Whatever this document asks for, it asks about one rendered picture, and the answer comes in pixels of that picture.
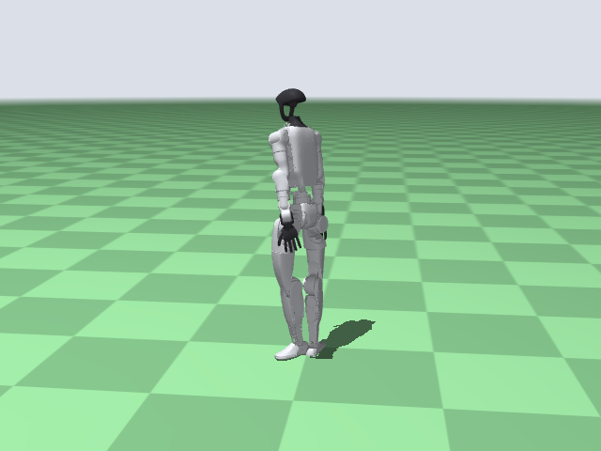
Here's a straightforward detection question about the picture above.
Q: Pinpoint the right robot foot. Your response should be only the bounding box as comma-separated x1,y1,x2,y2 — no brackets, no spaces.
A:
305,341,326,356

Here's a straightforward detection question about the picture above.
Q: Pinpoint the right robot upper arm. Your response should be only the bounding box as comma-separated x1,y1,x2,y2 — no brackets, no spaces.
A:
314,131,324,180

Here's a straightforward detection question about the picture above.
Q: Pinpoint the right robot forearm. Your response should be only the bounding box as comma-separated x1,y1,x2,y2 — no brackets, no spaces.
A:
311,176,325,214

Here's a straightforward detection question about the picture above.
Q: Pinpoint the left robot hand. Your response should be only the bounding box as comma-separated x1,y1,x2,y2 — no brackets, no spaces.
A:
278,212,301,253

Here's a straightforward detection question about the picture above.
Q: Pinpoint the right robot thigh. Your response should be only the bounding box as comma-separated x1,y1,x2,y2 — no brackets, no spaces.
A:
302,213,328,295

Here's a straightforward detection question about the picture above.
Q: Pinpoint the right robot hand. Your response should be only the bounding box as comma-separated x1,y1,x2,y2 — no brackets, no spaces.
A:
320,205,327,240

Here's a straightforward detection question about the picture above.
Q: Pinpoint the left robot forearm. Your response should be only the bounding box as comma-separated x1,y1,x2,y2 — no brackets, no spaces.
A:
273,170,292,223

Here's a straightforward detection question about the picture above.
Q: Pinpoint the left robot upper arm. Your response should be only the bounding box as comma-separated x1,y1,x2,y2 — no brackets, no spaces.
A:
269,130,289,180

